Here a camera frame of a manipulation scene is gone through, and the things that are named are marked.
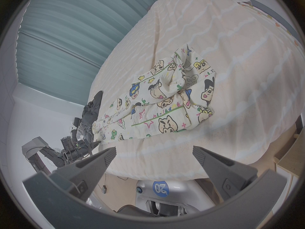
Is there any pale wooden cabinet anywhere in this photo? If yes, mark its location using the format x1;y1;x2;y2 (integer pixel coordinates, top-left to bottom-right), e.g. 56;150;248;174
274;127;305;176

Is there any bed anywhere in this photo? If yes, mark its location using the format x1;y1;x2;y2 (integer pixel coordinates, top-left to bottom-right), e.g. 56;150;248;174
89;0;305;180

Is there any blue-green curtain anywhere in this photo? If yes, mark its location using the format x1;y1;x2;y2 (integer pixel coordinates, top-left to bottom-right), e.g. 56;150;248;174
19;0;156;69
15;31;108;105

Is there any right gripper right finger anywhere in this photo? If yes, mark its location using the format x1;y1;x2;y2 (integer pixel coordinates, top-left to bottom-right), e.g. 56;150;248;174
192;145;258;203

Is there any black garment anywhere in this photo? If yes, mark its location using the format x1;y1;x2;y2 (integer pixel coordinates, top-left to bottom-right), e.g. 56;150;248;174
81;90;104;129

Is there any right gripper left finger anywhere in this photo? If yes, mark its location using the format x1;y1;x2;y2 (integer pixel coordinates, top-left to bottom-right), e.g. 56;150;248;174
51;146;117;201

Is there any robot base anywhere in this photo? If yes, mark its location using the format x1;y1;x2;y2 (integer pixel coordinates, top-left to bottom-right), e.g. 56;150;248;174
86;178;216;218

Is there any dark grey garment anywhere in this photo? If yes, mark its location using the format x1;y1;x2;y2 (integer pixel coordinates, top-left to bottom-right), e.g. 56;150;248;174
76;123;94;143

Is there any white printed pyjama top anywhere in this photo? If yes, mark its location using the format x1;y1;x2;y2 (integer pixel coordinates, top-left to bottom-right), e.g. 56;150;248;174
92;44;216;144

